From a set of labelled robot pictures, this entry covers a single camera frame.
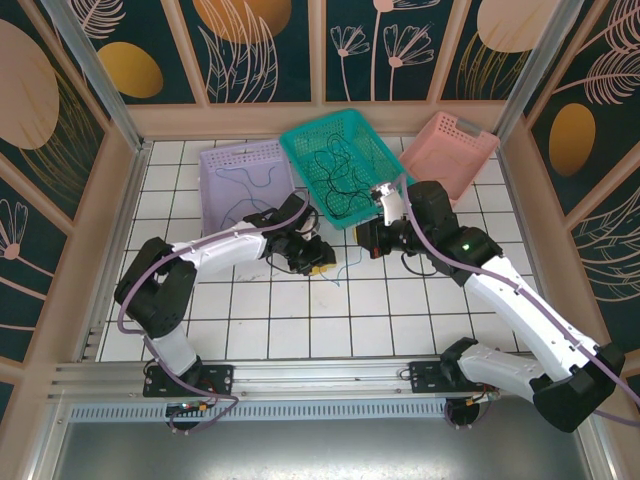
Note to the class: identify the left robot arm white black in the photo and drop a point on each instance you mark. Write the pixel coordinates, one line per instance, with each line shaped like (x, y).
(220, 250)

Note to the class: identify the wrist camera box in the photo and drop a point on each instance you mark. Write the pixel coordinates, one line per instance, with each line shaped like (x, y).
(390, 205)
(310, 227)

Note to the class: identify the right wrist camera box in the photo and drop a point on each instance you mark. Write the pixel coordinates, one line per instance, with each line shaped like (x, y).
(390, 205)

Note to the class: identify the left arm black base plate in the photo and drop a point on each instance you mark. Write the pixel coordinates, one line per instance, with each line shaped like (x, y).
(220, 380)

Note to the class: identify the aluminium corner post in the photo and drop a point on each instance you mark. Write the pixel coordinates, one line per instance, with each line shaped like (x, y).
(532, 75)
(97, 75)

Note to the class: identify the grey metal sheet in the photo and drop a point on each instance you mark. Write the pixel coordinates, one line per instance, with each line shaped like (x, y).
(320, 450)

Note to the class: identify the purple perforated plastic basket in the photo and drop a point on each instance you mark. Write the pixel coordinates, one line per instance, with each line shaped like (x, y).
(235, 185)

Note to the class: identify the teal perforated plastic basket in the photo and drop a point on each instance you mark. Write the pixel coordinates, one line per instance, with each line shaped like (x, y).
(350, 127)

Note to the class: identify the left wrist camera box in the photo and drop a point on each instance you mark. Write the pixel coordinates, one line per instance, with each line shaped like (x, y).
(310, 227)

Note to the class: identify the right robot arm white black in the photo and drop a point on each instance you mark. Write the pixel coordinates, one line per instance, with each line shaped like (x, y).
(520, 310)

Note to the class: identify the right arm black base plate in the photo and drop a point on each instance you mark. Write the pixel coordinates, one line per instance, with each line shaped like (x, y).
(425, 380)

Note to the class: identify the long aluminium mounting rail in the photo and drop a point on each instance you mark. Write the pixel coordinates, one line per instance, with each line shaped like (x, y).
(320, 375)

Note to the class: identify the pink perforated plastic basket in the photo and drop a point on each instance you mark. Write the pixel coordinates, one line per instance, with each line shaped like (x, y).
(450, 150)

